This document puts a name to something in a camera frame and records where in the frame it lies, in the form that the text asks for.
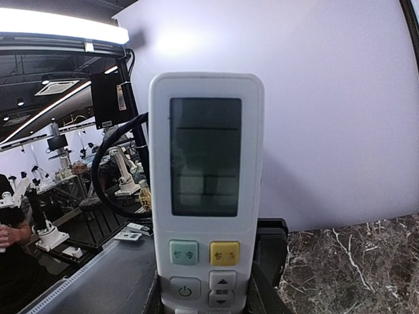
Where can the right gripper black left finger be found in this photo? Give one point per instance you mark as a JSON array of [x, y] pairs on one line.
[[153, 304]]

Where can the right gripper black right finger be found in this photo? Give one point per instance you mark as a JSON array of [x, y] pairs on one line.
[[268, 265]]

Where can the white air conditioner remote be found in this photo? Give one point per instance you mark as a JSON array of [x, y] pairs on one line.
[[206, 154]]

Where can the person in black shirt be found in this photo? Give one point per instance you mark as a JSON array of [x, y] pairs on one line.
[[16, 274]]

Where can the black monitor panel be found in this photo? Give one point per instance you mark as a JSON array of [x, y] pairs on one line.
[[108, 100]]

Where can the ceiling light bar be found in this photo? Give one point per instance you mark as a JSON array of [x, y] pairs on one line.
[[43, 23]]

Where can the white slotted cable duct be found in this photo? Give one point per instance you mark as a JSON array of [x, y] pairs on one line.
[[47, 297]]

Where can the right black frame post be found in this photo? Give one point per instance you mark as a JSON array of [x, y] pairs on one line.
[[412, 21]]

